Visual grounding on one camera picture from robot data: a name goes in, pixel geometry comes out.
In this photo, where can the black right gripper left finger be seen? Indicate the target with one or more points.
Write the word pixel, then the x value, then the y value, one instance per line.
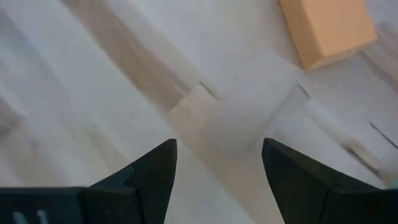
pixel 149 186

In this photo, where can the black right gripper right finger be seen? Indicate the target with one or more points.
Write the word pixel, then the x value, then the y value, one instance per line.
pixel 304 193

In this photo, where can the orange wooden block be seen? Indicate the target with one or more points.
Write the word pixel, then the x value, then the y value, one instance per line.
pixel 329 28

